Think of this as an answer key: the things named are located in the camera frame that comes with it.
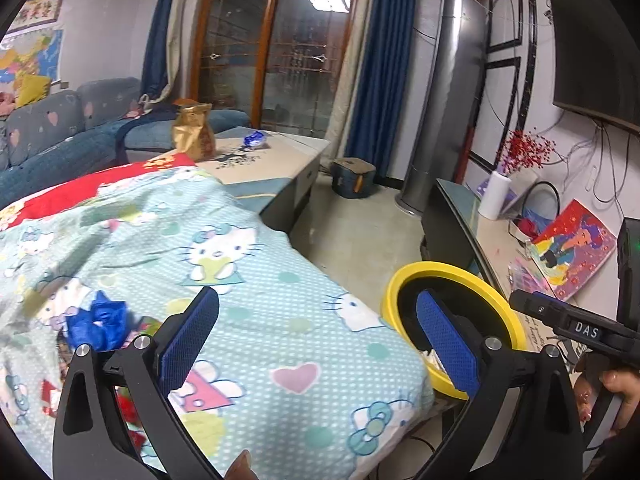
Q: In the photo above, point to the wooden glass door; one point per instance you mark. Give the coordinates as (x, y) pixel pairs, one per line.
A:
(278, 61)

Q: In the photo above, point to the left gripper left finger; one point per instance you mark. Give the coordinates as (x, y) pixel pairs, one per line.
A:
(91, 438)

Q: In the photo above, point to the blue curtain right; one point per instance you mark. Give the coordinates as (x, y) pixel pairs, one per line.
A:
(381, 83)

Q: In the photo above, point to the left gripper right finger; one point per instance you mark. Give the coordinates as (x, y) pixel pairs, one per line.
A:
(543, 439)

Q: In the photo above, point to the Hello Kitty bed sheet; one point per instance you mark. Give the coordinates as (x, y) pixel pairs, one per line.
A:
(153, 328)

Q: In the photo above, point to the blue storage stool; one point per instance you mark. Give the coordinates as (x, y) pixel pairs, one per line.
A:
(352, 177)

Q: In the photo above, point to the blue snack wrapper on table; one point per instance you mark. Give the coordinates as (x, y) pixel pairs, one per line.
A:
(255, 140)

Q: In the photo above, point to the China map poster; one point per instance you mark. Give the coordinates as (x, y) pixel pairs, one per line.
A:
(32, 53)

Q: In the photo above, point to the yellow rimmed trash bin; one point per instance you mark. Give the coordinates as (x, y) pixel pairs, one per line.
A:
(464, 294)

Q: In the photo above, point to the coffee table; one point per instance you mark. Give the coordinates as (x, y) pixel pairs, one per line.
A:
(275, 180)

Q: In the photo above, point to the silver tower air conditioner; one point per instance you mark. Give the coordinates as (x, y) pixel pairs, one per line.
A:
(459, 59)

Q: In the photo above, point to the blue curtain left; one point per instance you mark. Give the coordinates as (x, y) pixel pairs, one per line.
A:
(154, 71)

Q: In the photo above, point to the right hand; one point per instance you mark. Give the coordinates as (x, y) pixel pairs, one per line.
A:
(624, 382)

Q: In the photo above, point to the blue sofa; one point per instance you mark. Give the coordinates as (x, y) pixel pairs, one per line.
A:
(76, 132)

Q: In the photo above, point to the wall mounted television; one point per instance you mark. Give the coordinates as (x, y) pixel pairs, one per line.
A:
(596, 46)

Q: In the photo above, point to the yellow cushion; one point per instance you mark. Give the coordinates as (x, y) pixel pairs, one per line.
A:
(34, 88)

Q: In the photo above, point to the white paper towel roll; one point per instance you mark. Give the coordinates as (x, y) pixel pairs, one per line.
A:
(493, 193)

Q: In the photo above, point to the red berry decoration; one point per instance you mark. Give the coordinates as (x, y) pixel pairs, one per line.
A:
(524, 150)

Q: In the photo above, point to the blue curtain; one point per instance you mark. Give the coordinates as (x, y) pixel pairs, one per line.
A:
(381, 83)
(154, 71)

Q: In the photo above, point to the blue crumpled plastic bag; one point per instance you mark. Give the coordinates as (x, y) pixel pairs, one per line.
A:
(104, 326)

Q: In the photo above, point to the brown paper bag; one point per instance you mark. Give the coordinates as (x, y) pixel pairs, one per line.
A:
(191, 132)

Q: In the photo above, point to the colourful picture book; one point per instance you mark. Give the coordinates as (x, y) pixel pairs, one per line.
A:
(572, 249)

